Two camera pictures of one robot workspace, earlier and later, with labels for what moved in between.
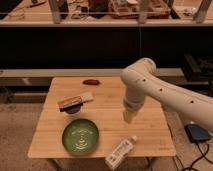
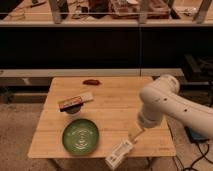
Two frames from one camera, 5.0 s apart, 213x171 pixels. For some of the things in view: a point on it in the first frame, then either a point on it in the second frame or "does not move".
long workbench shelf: [106, 13] does not move
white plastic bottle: [121, 152] does not move
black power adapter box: [196, 133] does not move
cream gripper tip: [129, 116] to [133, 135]
